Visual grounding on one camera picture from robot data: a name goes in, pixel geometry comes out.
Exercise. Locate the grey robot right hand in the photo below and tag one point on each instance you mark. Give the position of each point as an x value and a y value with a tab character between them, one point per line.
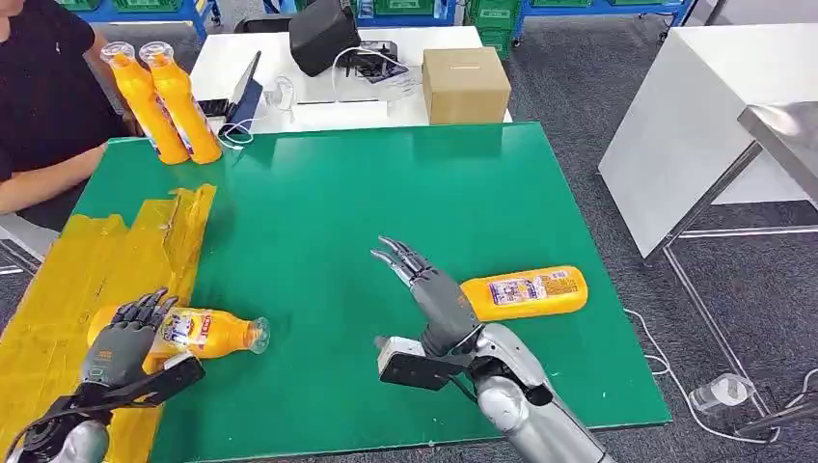
444	313

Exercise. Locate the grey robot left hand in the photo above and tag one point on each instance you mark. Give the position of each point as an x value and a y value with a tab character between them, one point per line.
121	354

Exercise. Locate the orange drink bottle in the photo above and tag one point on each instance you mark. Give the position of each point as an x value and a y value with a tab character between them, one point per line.
192	121
211	332
562	300
150	121

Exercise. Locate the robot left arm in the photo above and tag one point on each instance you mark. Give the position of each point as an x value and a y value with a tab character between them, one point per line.
76	444

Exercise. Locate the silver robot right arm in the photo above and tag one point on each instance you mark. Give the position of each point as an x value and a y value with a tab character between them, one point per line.
524	409

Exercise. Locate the yellow sheet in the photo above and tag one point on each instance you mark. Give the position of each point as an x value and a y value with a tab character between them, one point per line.
57	287

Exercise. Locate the green mat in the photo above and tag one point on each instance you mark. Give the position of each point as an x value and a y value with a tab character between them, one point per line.
351	192

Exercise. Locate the cardboard box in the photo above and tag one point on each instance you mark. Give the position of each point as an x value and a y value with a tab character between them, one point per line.
466	86

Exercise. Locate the black device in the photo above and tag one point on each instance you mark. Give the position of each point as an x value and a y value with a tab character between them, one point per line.
377	64

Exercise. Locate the black phone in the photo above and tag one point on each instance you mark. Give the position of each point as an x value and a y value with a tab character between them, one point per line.
214	107

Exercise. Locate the clear bag with charger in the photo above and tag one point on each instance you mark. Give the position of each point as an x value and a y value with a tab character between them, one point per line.
281	94

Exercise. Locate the person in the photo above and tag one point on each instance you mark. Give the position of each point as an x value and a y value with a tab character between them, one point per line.
45	83

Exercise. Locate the clear plastic bottle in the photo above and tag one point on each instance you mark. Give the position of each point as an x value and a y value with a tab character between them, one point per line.
722	391

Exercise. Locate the green crate stack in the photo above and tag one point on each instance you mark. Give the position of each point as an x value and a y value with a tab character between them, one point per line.
495	29

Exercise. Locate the blue rack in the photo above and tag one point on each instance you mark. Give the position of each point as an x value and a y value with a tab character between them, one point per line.
409	19
160	14
601	8

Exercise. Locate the black bag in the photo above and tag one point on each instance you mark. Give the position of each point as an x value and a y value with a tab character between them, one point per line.
323	35

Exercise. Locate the white panel table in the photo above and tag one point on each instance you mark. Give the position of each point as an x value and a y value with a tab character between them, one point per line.
696	108

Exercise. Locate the black chair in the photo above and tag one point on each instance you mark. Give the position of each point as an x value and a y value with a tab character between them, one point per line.
262	24

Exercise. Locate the steel bench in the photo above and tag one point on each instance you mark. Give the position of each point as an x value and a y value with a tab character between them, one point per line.
779	128

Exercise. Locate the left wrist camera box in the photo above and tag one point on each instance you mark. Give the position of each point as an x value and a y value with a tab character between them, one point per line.
166	383

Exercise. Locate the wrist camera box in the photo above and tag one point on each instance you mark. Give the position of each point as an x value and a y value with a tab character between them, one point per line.
166	383
409	370

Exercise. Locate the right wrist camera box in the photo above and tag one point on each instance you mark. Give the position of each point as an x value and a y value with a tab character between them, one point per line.
409	370

